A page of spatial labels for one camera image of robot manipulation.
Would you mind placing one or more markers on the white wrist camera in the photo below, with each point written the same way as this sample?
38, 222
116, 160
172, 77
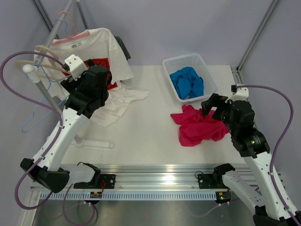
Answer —
76, 66
238, 94

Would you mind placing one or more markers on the metal clothes rack rail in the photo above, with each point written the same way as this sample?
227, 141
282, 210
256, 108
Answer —
53, 31

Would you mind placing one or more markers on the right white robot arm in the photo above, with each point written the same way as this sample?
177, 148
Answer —
270, 206

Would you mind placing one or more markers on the pink wire hanger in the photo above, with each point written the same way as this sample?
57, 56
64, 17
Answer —
70, 35

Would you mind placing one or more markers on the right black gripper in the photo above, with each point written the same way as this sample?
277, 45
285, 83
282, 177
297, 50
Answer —
215, 100

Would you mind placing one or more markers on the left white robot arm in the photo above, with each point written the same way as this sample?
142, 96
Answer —
86, 94

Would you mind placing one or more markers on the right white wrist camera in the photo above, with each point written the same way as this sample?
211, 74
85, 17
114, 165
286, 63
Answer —
238, 94

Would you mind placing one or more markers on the white coca cola t shirt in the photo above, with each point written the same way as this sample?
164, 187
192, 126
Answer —
108, 68

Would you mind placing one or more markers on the blue wire hanger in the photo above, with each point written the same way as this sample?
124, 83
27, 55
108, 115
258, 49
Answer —
62, 100

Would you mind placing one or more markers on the white plastic basket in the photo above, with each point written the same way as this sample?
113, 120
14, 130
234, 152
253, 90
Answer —
195, 61

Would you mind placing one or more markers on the white slotted cable duct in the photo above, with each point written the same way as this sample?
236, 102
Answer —
136, 196

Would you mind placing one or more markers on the blue cloth in basket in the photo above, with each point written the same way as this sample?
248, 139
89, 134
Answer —
187, 83

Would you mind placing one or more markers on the dark grey t shirt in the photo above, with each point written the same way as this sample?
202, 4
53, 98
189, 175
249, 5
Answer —
123, 47

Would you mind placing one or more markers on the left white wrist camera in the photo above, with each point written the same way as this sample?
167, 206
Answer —
76, 66

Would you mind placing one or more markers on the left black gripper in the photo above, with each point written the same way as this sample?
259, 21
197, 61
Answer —
71, 85

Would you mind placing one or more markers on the pink magenta t shirt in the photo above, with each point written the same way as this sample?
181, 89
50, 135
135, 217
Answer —
194, 127

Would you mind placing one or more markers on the wooden clothes hanger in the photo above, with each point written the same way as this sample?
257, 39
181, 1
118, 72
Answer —
51, 67

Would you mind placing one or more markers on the aluminium mounting rail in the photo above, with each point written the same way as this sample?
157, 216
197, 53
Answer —
160, 177

